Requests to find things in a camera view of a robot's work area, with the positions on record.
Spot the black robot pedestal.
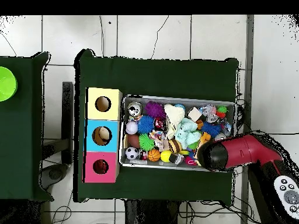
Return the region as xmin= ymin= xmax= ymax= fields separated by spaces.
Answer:
xmin=124 ymin=199 xmax=180 ymax=224

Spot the large dark green tablecloth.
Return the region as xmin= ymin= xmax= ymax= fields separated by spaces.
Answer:
xmin=73 ymin=48 xmax=239 ymax=206

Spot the silver drink can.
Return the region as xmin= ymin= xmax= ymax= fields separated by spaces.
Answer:
xmin=127 ymin=101 xmax=142 ymax=117

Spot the grey stand base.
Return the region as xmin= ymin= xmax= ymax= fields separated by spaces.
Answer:
xmin=40 ymin=163 xmax=69 ymax=190

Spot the small soccer ball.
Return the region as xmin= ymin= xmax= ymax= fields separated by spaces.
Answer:
xmin=124 ymin=146 xmax=140 ymax=161

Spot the lime green bowl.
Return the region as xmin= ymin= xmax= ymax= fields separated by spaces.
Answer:
xmin=0 ymin=66 xmax=18 ymax=102

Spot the wooden box with three holes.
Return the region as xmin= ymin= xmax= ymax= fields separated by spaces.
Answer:
xmin=82 ymin=87 xmax=123 ymax=184

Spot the white baseball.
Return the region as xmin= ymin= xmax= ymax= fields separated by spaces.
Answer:
xmin=125 ymin=121 xmax=138 ymax=135

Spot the black power cable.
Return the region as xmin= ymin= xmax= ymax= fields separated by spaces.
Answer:
xmin=235 ymin=129 xmax=299 ymax=137

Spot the small dark green tablecloth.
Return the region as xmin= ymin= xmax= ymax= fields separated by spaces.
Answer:
xmin=0 ymin=51 xmax=54 ymax=202

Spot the cream knit cloth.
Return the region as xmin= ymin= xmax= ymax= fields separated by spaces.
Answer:
xmin=163 ymin=103 xmax=186 ymax=140

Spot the mint knit cloth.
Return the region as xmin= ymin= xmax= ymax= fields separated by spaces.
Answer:
xmin=173 ymin=117 xmax=201 ymax=150

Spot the beige brown ball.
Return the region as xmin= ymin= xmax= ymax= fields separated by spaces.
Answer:
xmin=98 ymin=127 xmax=110 ymax=144

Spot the purple spiky ball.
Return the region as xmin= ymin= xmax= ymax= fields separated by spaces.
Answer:
xmin=144 ymin=101 xmax=167 ymax=120

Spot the silver mesh bin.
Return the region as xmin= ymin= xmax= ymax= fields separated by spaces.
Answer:
xmin=117 ymin=93 xmax=237 ymax=173

